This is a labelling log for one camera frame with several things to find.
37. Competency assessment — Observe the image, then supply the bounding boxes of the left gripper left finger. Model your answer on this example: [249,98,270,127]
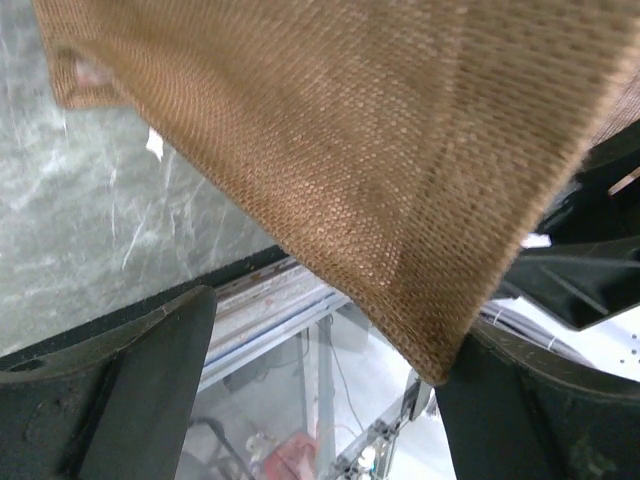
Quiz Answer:
[1,286,217,479]

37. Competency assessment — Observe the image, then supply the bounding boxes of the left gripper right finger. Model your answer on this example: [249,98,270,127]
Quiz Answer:
[436,320,639,480]

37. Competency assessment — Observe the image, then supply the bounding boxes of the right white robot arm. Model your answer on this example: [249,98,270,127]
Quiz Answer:
[482,123,639,381]

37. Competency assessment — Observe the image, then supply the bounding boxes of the aluminium mounting rail frame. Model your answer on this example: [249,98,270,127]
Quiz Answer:
[194,259,436,480]

